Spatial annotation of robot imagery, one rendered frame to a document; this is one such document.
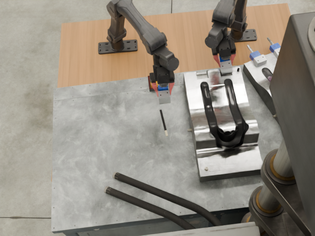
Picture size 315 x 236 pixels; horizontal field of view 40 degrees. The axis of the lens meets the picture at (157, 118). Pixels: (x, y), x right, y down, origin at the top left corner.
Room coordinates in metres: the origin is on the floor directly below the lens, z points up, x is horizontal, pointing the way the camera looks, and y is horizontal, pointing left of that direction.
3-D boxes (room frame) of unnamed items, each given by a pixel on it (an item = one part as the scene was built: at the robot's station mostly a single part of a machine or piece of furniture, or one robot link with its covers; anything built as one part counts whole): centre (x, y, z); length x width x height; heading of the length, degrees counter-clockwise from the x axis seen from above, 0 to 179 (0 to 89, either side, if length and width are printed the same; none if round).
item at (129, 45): (1.42, 0.15, 0.84); 0.20 x 0.07 x 0.08; 87
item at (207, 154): (0.90, -0.27, 0.87); 0.50 x 0.26 x 0.14; 0
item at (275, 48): (1.26, -0.60, 0.86); 0.13 x 0.05 x 0.05; 17
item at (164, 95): (1.05, -0.04, 0.93); 0.13 x 0.05 x 0.05; 0
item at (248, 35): (1.40, -0.45, 0.84); 0.20 x 0.07 x 0.08; 87
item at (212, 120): (0.92, -0.28, 0.92); 0.35 x 0.16 x 0.09; 0
